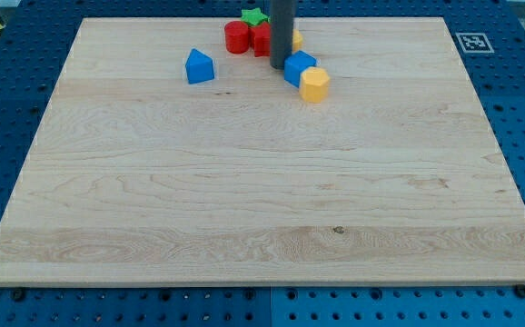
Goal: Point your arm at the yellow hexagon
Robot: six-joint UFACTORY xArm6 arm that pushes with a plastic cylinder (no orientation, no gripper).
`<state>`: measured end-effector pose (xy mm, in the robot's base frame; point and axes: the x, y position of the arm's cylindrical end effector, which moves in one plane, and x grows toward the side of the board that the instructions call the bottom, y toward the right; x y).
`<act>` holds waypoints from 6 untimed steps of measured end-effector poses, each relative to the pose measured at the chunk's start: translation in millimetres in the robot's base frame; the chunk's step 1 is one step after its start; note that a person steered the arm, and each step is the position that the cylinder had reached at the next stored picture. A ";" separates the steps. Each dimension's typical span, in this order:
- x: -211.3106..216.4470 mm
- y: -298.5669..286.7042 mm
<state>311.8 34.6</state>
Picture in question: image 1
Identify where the green star block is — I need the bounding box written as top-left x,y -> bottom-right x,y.
241,7 -> 269,26

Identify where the red cylinder block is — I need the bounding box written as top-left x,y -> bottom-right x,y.
223,21 -> 250,55

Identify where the light wooden board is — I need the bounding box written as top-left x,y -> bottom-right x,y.
0,17 -> 525,287

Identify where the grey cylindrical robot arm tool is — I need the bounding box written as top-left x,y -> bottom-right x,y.
270,0 -> 296,70

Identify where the yellow block behind tool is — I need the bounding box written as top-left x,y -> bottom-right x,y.
292,29 -> 303,53

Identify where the blue cube block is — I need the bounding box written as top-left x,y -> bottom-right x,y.
283,51 -> 317,88

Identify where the white fiducial marker tag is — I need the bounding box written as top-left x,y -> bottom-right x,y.
456,32 -> 494,54

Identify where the blue triangular prism block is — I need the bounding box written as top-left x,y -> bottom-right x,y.
184,48 -> 214,84

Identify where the red angular block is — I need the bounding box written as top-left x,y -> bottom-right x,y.
250,22 -> 271,57

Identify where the yellow hexagon block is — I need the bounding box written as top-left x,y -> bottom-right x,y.
299,66 -> 331,103

